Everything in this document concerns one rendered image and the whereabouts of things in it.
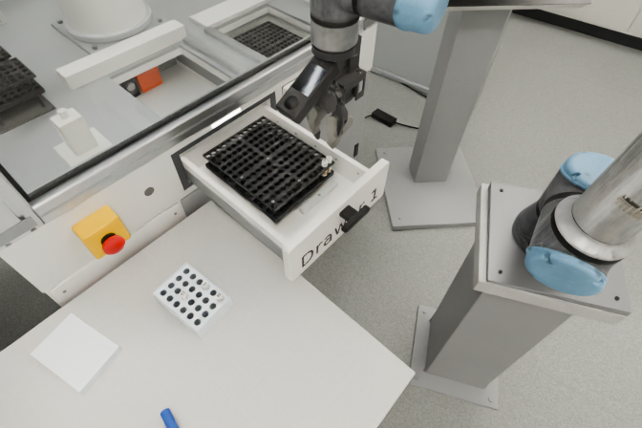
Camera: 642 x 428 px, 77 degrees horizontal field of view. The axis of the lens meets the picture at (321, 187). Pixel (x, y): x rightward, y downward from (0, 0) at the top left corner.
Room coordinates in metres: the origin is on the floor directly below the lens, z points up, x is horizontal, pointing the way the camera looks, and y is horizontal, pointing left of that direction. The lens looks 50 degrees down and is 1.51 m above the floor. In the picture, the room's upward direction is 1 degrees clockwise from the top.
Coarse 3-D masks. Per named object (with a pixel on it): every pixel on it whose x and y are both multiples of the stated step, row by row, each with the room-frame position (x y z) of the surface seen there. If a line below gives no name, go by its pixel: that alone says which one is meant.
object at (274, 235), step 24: (240, 120) 0.72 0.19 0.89; (288, 120) 0.73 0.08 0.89; (216, 144) 0.67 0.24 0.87; (312, 144) 0.67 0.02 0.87; (192, 168) 0.57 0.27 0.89; (336, 168) 0.62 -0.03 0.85; (360, 168) 0.58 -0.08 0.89; (216, 192) 0.52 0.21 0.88; (312, 192) 0.56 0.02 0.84; (336, 192) 0.56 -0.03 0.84; (240, 216) 0.46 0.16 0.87; (264, 216) 0.49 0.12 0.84; (288, 216) 0.49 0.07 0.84; (312, 216) 0.49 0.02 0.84; (264, 240) 0.42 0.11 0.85; (288, 240) 0.43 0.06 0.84
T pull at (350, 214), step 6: (342, 210) 0.45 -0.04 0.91; (348, 210) 0.45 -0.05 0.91; (354, 210) 0.45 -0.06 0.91; (360, 210) 0.45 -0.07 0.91; (366, 210) 0.45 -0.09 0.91; (342, 216) 0.44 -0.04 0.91; (348, 216) 0.44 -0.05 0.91; (354, 216) 0.44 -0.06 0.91; (360, 216) 0.44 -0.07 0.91; (348, 222) 0.43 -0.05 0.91; (354, 222) 0.43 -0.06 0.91; (342, 228) 0.41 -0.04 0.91; (348, 228) 0.41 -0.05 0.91
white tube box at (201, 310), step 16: (176, 272) 0.38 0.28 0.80; (192, 272) 0.38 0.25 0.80; (160, 288) 0.35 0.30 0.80; (176, 288) 0.35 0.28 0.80; (192, 288) 0.35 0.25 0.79; (176, 304) 0.32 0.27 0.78; (192, 304) 0.32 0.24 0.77; (208, 304) 0.32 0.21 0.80; (224, 304) 0.32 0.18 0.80; (192, 320) 0.28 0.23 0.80; (208, 320) 0.28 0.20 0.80
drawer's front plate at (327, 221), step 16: (384, 160) 0.57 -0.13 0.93; (368, 176) 0.52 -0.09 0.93; (384, 176) 0.56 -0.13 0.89; (352, 192) 0.48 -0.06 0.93; (368, 192) 0.52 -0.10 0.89; (336, 208) 0.44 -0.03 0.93; (320, 224) 0.41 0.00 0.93; (336, 224) 0.44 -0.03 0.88; (304, 240) 0.38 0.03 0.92; (320, 240) 0.41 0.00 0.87; (288, 256) 0.35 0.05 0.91; (288, 272) 0.35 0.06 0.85
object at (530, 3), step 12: (456, 0) 1.18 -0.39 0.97; (468, 0) 1.18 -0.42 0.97; (480, 0) 1.18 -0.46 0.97; (492, 0) 1.18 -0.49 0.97; (504, 0) 1.19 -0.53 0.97; (516, 0) 1.19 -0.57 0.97; (528, 0) 1.19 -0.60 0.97; (540, 0) 1.19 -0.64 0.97; (552, 0) 1.19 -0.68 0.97; (564, 0) 1.20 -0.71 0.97; (576, 0) 1.20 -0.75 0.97; (588, 0) 1.20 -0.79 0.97
